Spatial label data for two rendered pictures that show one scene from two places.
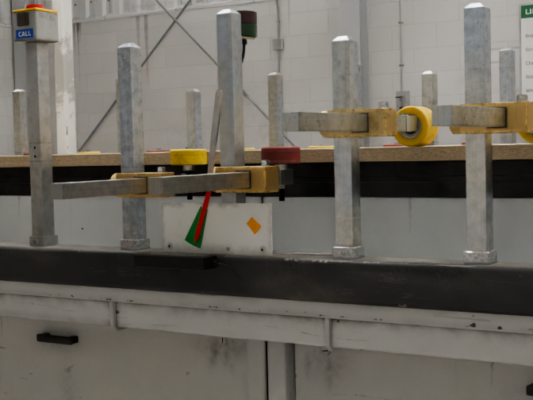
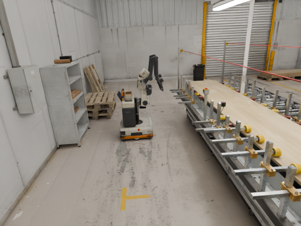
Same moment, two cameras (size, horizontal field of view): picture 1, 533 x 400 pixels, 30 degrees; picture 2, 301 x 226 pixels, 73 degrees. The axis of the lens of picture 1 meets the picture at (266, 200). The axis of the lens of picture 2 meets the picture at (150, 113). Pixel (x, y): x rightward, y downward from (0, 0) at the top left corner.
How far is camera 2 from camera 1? 175 cm
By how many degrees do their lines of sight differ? 57
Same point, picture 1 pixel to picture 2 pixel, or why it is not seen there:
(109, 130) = not seen: outside the picture
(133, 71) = (211, 105)
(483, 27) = (237, 125)
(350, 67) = (226, 120)
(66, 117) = (242, 86)
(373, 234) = not seen: hidden behind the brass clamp
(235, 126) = (217, 120)
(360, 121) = (223, 130)
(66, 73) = (243, 78)
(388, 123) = (228, 132)
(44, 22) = (206, 91)
